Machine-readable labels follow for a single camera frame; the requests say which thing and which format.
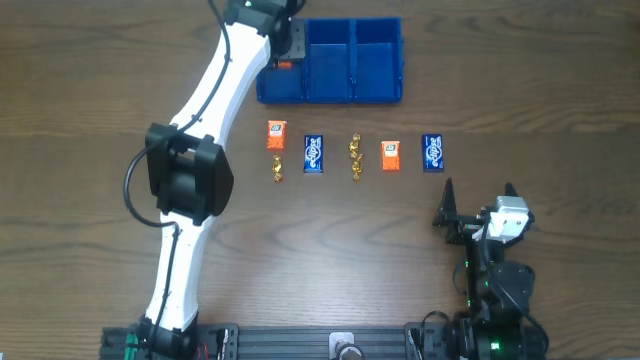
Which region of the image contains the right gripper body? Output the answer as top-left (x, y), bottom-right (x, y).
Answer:
top-left (432, 213), bottom-right (487, 246)

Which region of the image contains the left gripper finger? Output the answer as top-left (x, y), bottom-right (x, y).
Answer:
top-left (288, 18), bottom-right (308, 61)

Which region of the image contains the blue candy pack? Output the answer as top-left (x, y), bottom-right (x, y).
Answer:
top-left (303, 134), bottom-right (325, 174)
top-left (421, 133), bottom-right (445, 174)

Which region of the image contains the blue tray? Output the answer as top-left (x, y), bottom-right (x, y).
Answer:
top-left (255, 17), bottom-right (405, 105)

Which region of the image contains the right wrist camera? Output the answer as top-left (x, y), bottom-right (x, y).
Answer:
top-left (479, 195), bottom-right (531, 245)

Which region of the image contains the mounting rail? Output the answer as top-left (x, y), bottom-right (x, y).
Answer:
top-left (99, 322), bottom-right (550, 360)

